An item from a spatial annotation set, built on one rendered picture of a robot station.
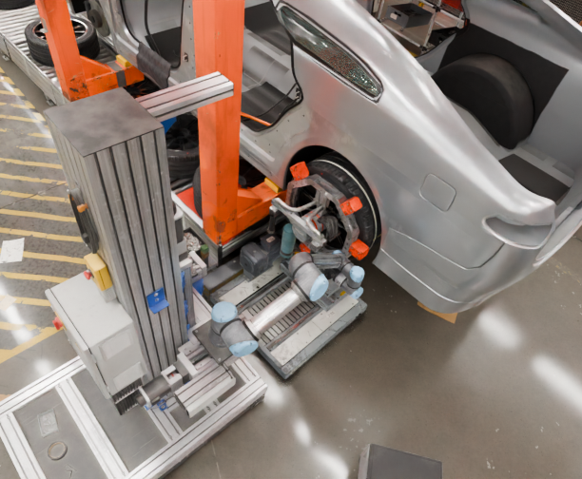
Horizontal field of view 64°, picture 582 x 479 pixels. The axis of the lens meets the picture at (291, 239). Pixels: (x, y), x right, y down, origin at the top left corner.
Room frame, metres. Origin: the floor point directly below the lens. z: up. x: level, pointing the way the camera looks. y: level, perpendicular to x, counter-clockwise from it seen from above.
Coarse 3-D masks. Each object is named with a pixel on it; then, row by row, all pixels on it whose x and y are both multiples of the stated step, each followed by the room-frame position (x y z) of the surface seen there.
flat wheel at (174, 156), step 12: (180, 120) 3.24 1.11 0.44; (192, 120) 3.21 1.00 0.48; (168, 132) 3.00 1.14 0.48; (180, 132) 3.07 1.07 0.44; (192, 132) 3.07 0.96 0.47; (168, 144) 2.84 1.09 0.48; (180, 144) 2.87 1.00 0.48; (168, 156) 2.69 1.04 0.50; (180, 156) 2.71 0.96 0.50; (192, 156) 2.74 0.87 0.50; (168, 168) 2.69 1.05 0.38; (180, 168) 2.70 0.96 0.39; (192, 168) 2.74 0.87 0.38
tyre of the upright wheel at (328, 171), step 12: (324, 156) 2.25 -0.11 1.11; (336, 156) 2.21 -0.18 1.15; (312, 168) 2.12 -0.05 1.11; (324, 168) 2.07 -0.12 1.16; (336, 168) 2.07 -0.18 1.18; (348, 168) 2.08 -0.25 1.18; (336, 180) 2.00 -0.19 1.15; (348, 180) 1.99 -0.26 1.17; (360, 180) 2.02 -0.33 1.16; (348, 192) 1.94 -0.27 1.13; (360, 192) 1.96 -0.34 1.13; (372, 192) 1.99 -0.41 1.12; (372, 204) 1.93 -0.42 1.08; (300, 216) 2.13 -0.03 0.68; (360, 216) 1.86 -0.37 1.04; (372, 216) 1.89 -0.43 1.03; (360, 228) 1.85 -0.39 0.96; (372, 228) 1.85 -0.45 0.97; (372, 240) 1.85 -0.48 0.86
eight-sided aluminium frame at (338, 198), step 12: (312, 180) 2.00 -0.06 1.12; (324, 180) 2.02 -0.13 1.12; (288, 192) 2.10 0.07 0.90; (324, 192) 1.94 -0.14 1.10; (336, 192) 1.94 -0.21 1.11; (288, 204) 2.09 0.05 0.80; (336, 204) 1.87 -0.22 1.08; (348, 216) 1.86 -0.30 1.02; (348, 228) 1.80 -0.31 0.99; (300, 240) 2.00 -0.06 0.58; (312, 240) 1.99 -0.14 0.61; (348, 240) 1.79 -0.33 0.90; (324, 252) 1.90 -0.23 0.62; (348, 252) 1.78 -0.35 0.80
